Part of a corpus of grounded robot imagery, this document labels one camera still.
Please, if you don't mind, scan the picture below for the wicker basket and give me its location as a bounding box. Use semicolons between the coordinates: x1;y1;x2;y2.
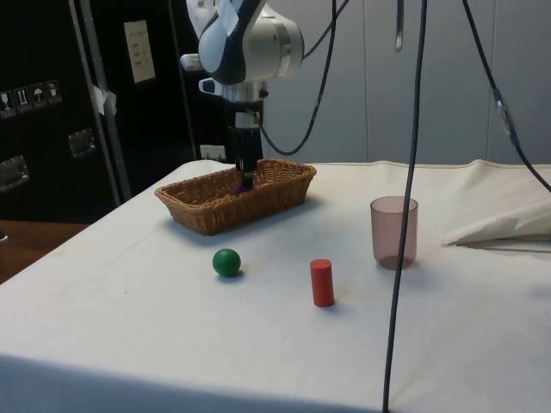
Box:
154;158;318;237

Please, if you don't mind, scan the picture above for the see-through pink cup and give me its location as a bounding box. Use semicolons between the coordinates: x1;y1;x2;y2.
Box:
369;195;419;272

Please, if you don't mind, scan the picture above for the black cable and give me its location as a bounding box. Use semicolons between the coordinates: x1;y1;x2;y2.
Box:
257;0;350;157
381;0;429;413
461;0;551;193

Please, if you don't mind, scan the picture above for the black cabinet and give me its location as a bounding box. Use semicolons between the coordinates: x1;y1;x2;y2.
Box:
0;0;201;225

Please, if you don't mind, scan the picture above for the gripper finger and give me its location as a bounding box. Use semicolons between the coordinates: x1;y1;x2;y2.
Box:
234;128;263;191

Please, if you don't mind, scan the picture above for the green ball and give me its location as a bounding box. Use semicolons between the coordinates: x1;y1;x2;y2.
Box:
211;247;243;279

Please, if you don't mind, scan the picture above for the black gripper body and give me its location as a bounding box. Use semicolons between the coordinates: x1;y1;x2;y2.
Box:
233;101;264;130

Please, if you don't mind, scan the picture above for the red cylinder block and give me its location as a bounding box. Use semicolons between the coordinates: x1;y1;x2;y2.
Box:
309;258;336;308

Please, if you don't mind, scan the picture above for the pale locker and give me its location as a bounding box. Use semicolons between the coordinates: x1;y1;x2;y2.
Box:
363;0;491;165
486;0;551;165
257;0;368;164

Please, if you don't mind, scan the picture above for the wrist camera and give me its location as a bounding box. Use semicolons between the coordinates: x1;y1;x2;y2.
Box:
198;77;270;105

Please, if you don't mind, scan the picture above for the white wall socket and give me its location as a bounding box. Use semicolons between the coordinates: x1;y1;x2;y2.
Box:
199;145;226;162

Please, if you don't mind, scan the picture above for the brown wooden table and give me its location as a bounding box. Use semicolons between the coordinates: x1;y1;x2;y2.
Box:
0;219;90;285

